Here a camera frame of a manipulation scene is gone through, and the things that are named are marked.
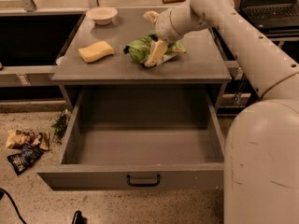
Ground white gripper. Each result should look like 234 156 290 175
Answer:
143 8 181 67

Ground green rice chip bag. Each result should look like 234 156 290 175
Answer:
123 35 187 66

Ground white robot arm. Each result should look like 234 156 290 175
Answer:
153 0 299 224

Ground grey cabinet with top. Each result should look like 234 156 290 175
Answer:
50 7 233 112

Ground open grey top drawer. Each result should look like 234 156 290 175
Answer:
38 88 223 190

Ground green snack bag on floor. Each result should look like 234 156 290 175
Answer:
51 109 71 144

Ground tan snack bag on floor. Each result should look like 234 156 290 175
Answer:
6 130 50 150

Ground dark blue snack bag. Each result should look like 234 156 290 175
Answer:
7 144 43 175

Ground white bowl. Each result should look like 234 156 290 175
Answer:
86 7 118 25

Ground yellow sponge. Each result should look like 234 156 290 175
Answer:
78 41 114 63

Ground black laptop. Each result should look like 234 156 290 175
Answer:
239 0 299 29

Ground black side table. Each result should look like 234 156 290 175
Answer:
263 27 299 41

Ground black drawer handle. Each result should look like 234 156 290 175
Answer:
126 175 161 188

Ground black cable on floor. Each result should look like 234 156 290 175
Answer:
0 187 28 224

